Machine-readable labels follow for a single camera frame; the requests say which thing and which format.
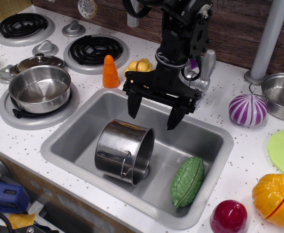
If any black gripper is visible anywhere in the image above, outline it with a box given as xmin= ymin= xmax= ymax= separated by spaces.
xmin=123 ymin=52 xmax=202 ymax=130

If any steel pot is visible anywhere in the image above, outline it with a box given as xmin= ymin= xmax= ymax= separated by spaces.
xmin=95 ymin=119 xmax=155 ymax=186

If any grey metal sink basin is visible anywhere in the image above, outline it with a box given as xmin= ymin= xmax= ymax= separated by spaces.
xmin=41 ymin=89 xmax=234 ymax=230

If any steel pot lid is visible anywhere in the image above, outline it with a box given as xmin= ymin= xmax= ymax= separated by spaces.
xmin=15 ymin=53 xmax=65 ymax=72

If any yellow bell pepper toy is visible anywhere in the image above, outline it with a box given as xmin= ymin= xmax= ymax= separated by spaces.
xmin=124 ymin=58 xmax=153 ymax=73

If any silver toy faucet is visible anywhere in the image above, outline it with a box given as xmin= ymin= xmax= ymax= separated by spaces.
xmin=127 ymin=12 xmax=217 ymax=107

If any orange carrot toy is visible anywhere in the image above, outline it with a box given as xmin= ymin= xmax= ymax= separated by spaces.
xmin=102 ymin=55 xmax=120 ymax=88

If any purple eggplant toy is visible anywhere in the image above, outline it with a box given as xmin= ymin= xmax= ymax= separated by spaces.
xmin=190 ymin=57 xmax=202 ymax=70

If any green bitter gourd toy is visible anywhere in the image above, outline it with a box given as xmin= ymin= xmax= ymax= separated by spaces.
xmin=170 ymin=157 xmax=205 ymax=208

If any back right stove burner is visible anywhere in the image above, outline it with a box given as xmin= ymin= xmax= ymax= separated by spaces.
xmin=63 ymin=34 xmax=129 ymax=75

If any stove burner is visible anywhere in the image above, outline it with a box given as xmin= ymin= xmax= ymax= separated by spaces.
xmin=63 ymin=34 xmax=129 ymax=75
xmin=0 ymin=13 xmax=55 ymax=47
xmin=0 ymin=83 xmax=79 ymax=130

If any purple striped onion toy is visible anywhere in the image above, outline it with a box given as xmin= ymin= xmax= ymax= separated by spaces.
xmin=228 ymin=94 xmax=268 ymax=126

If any grey vertical pole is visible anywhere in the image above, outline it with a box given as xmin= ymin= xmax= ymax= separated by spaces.
xmin=244 ymin=0 xmax=284 ymax=85

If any rear grey stove knob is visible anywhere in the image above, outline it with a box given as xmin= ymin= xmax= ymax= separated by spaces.
xmin=62 ymin=20 xmax=86 ymax=37

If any grey stove knob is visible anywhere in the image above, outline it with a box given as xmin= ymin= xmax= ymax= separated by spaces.
xmin=62 ymin=20 xmax=86 ymax=37
xmin=32 ymin=40 xmax=59 ymax=56

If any hanging perforated strainer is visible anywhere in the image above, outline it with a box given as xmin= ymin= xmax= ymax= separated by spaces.
xmin=78 ymin=0 xmax=98 ymax=19

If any steel pan on burner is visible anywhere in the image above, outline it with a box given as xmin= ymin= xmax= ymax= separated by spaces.
xmin=9 ymin=65 xmax=71 ymax=104

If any front grey stove knob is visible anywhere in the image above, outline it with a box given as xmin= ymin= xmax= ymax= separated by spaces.
xmin=32 ymin=40 xmax=59 ymax=56

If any steel bowl at right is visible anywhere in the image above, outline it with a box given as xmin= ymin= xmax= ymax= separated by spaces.
xmin=255 ymin=73 xmax=284 ymax=120

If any red apple toy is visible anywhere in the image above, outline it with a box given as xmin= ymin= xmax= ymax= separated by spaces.
xmin=209 ymin=200 xmax=248 ymax=233

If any front left stove burner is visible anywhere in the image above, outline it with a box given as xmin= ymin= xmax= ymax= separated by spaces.
xmin=0 ymin=83 xmax=79 ymax=130

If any orange pumpkin toy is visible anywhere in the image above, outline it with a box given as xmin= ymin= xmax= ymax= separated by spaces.
xmin=252 ymin=174 xmax=284 ymax=227

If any back left stove burner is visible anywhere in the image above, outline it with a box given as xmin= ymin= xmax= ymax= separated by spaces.
xmin=0 ymin=13 xmax=55 ymax=47

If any blue clamp tool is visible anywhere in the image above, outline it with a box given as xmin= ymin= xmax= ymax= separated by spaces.
xmin=0 ymin=183 xmax=30 ymax=214

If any yellow cloth piece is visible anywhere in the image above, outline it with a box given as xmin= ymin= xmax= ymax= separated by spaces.
xmin=8 ymin=213 xmax=36 ymax=230

